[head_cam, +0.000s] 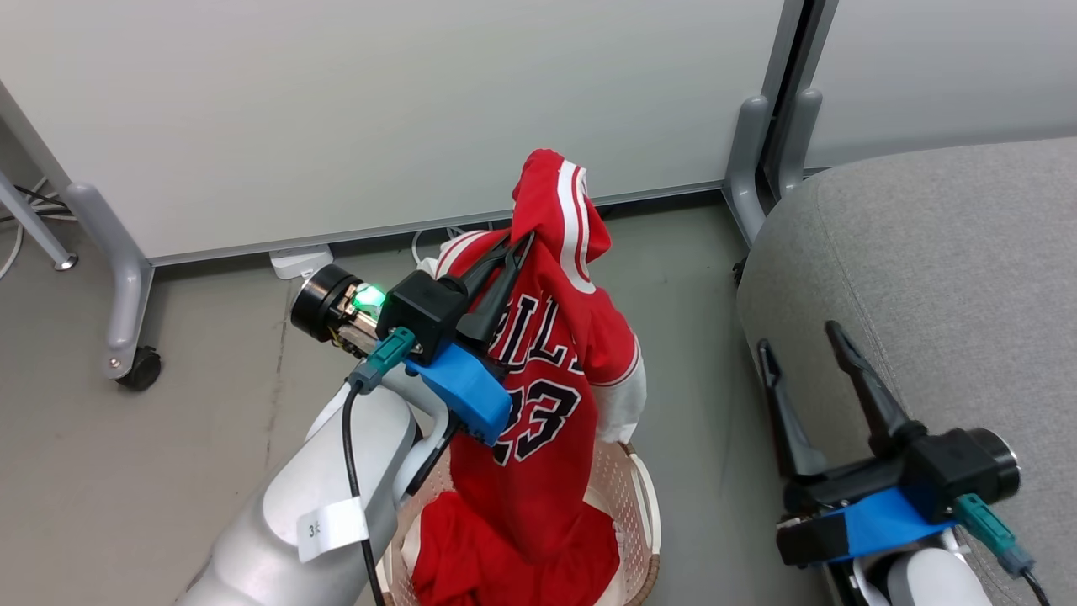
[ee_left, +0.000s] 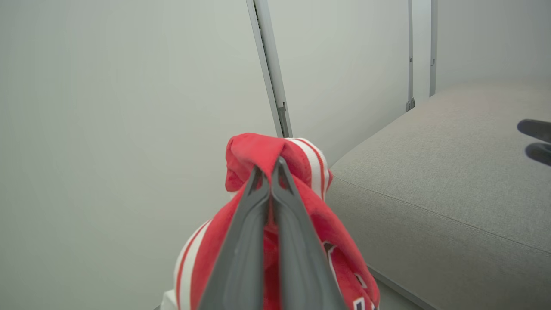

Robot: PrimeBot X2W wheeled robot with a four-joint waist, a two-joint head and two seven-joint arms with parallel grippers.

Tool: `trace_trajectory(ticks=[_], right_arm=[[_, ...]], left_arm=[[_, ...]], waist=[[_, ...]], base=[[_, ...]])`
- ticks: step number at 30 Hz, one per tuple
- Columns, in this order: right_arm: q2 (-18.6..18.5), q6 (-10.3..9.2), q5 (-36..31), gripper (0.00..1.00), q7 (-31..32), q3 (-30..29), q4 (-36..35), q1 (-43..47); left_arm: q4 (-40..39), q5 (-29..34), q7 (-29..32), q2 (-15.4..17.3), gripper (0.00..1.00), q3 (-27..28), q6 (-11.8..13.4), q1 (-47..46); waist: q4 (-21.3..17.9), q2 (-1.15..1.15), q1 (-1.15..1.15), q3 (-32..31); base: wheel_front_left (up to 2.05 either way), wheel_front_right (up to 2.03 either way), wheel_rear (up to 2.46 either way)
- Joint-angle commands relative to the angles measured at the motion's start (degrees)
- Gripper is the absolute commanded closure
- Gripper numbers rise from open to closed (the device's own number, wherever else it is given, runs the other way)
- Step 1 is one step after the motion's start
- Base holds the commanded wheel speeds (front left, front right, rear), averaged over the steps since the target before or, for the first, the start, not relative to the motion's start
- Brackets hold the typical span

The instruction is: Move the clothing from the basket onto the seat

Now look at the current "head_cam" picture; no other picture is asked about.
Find grey partition leg with caster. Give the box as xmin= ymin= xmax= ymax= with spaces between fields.
xmin=63 ymin=181 xmax=163 ymax=393

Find thin grey metal leg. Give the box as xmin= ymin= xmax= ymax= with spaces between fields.
xmin=0 ymin=168 xmax=79 ymax=273

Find white cord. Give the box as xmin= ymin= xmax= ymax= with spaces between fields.
xmin=410 ymin=223 xmax=497 ymax=264

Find white perforated laundry basket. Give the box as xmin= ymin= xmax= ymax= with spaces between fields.
xmin=374 ymin=438 xmax=662 ymax=606

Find bundle of floor cables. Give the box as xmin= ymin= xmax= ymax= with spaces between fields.
xmin=0 ymin=175 xmax=78 ymax=280

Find red basketball shorts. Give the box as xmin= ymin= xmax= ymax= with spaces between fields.
xmin=411 ymin=492 xmax=622 ymax=606

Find red basketball jersey number 23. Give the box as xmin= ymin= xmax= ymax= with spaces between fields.
xmin=418 ymin=149 xmax=648 ymax=561

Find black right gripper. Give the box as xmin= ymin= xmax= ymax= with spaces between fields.
xmin=756 ymin=321 xmax=1022 ymax=524

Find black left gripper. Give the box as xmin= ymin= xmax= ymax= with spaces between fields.
xmin=290 ymin=232 xmax=536 ymax=364

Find wide white partition panel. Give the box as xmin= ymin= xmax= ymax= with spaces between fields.
xmin=0 ymin=0 xmax=792 ymax=263

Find grey fabric sofa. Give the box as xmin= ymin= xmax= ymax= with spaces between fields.
xmin=736 ymin=137 xmax=1077 ymax=606

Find white power strip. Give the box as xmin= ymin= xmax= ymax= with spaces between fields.
xmin=268 ymin=243 xmax=336 ymax=281

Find narrow white partition panel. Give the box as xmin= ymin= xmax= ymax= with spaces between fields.
xmin=804 ymin=0 xmax=1077 ymax=171

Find grey partition foot bracket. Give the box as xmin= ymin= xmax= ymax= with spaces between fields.
xmin=723 ymin=94 xmax=772 ymax=247
xmin=777 ymin=88 xmax=825 ymax=200

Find white paper cable tag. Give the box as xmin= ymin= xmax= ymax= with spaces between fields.
xmin=296 ymin=497 xmax=372 ymax=563

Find black cable with teal plug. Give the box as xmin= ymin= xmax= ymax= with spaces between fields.
xmin=954 ymin=493 xmax=1054 ymax=606
xmin=341 ymin=327 xmax=418 ymax=606

